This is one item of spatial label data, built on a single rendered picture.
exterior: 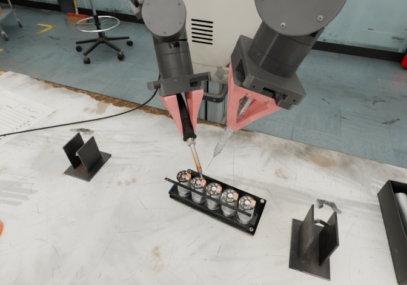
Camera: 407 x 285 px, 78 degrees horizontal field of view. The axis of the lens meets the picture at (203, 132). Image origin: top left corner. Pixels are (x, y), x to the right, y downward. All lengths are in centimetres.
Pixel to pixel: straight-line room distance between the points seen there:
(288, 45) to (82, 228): 41
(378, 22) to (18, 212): 291
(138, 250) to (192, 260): 9
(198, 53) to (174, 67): 32
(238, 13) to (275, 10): 48
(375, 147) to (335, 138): 23
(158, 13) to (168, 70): 10
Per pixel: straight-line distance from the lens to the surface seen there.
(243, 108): 32
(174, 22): 36
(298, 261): 45
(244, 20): 67
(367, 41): 304
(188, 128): 45
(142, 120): 65
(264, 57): 27
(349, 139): 191
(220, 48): 71
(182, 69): 42
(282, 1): 19
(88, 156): 54
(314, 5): 19
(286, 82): 27
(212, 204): 43
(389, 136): 208
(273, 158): 56
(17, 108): 83
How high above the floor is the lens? 115
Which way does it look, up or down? 42 degrees down
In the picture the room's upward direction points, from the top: straight up
